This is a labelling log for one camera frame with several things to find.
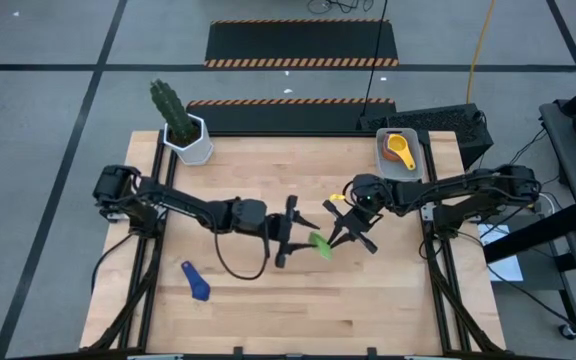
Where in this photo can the green cactus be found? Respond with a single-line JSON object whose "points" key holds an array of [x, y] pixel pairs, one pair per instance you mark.
{"points": [[173, 110]]}

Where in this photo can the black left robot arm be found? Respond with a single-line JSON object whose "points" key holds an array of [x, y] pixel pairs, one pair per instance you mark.
{"points": [[183, 205]]}

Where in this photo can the yellow measuring cup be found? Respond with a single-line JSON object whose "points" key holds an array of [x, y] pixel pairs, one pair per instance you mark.
{"points": [[397, 145]]}

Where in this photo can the white paper sheet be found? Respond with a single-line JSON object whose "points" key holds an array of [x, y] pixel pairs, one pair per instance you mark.
{"points": [[510, 267]]}

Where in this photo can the white hexagonal plant pot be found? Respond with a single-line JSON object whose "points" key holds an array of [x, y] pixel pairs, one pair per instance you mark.
{"points": [[195, 152]]}

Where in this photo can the hazard-striped black floor mat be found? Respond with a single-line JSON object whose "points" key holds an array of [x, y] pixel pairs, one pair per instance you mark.
{"points": [[288, 119], [298, 42]]}

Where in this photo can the grey plastic basket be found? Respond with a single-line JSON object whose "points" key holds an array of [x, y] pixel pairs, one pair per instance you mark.
{"points": [[385, 172]]}

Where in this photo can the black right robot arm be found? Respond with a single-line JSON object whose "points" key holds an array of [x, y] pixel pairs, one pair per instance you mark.
{"points": [[458, 187]]}

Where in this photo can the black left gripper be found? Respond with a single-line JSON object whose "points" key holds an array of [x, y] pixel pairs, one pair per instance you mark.
{"points": [[280, 230]]}

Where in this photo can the black aluminium table frame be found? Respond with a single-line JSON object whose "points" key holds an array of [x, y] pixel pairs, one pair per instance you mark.
{"points": [[172, 172]]}

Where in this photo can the green measuring cup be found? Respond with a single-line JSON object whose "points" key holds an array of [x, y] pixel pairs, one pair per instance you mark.
{"points": [[322, 247]]}

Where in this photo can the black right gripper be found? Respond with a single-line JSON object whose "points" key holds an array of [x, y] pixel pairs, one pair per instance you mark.
{"points": [[355, 222]]}

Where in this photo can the small dark blue measuring cup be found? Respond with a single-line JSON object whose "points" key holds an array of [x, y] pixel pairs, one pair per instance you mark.
{"points": [[199, 289]]}

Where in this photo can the black caster wheel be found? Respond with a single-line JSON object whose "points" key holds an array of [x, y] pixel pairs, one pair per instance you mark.
{"points": [[567, 332]]}

